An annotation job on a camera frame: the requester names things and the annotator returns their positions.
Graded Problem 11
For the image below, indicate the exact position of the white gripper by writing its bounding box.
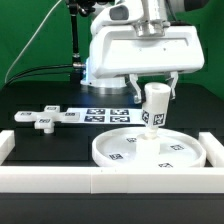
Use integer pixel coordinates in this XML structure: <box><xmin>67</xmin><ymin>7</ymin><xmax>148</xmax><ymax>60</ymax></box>
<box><xmin>88</xmin><ymin>25</ymin><xmax>204</xmax><ymax>103</ymax></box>

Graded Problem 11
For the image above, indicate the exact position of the white round table top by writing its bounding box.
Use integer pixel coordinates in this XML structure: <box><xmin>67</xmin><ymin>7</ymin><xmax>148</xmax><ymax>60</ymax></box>
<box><xmin>92</xmin><ymin>127</ymin><xmax>206</xmax><ymax>169</ymax></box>

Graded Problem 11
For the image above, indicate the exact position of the white marker sheet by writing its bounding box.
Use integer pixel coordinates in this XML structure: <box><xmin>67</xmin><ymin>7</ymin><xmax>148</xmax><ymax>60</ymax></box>
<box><xmin>62</xmin><ymin>108</ymin><xmax>144</xmax><ymax>125</ymax></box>

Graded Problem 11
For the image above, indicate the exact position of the white cross-shaped table base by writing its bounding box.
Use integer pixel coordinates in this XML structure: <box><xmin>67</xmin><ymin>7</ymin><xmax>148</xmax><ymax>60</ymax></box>
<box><xmin>14</xmin><ymin>105</ymin><xmax>80</xmax><ymax>134</ymax></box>

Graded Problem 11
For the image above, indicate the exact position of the white right fence rail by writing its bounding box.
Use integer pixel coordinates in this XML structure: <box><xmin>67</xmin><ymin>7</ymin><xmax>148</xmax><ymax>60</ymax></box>
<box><xmin>199</xmin><ymin>132</ymin><xmax>224</xmax><ymax>168</ymax></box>

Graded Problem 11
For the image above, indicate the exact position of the white fence rail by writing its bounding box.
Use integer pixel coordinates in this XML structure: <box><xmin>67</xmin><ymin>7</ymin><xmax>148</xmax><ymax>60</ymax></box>
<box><xmin>0</xmin><ymin>130</ymin><xmax>15</xmax><ymax>166</ymax></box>
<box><xmin>0</xmin><ymin>166</ymin><xmax>224</xmax><ymax>194</ymax></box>
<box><xmin>199</xmin><ymin>132</ymin><xmax>224</xmax><ymax>168</ymax></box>

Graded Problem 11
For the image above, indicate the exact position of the grey cable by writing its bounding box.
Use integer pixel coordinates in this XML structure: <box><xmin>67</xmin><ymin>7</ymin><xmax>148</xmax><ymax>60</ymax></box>
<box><xmin>3</xmin><ymin>0</ymin><xmax>64</xmax><ymax>85</ymax></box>

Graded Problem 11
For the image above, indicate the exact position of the black cable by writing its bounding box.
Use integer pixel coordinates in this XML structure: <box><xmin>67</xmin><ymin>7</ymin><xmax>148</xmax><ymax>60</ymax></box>
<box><xmin>4</xmin><ymin>64</ymin><xmax>75</xmax><ymax>88</ymax></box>

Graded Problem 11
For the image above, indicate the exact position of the white left fence rail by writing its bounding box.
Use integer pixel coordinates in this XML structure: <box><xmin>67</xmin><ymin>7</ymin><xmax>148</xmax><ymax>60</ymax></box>
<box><xmin>0</xmin><ymin>130</ymin><xmax>15</xmax><ymax>166</ymax></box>

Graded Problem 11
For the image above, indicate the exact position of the white front fence rail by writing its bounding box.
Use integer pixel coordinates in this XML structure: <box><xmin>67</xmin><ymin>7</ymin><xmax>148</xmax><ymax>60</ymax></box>
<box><xmin>0</xmin><ymin>166</ymin><xmax>224</xmax><ymax>194</ymax></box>

